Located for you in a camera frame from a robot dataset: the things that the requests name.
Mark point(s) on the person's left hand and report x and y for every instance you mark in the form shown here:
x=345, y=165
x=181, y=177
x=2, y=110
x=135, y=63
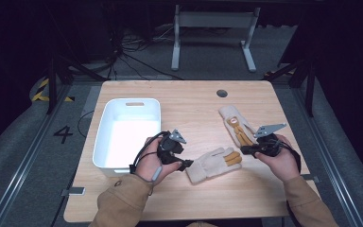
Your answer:
x=149, y=164

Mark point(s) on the beige glove with orange fingers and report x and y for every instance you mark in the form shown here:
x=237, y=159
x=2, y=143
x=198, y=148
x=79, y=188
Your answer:
x=211, y=164

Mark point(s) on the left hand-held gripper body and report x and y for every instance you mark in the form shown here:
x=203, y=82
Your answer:
x=167, y=146

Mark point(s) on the metal floor rail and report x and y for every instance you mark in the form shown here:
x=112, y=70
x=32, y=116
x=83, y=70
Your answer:
x=28, y=160
x=331, y=164

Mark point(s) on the person's right hand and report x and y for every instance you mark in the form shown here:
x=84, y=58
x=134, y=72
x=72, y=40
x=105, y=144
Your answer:
x=285, y=162

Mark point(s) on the person's tan clothing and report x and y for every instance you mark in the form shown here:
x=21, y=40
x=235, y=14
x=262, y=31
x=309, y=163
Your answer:
x=201, y=224

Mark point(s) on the white plastic bin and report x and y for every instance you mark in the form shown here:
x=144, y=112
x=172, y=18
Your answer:
x=129, y=138

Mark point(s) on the black metal stand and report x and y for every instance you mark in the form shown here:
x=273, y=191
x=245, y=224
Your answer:
x=52, y=82
x=310, y=85

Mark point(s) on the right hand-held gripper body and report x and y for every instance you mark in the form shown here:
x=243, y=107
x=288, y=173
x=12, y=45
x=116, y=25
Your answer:
x=269, y=146

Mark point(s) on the beige glove with face print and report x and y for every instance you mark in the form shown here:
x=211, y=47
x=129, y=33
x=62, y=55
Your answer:
x=233, y=121

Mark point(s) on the grey metal table frame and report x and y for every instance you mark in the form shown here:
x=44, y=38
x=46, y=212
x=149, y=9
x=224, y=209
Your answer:
x=216, y=19

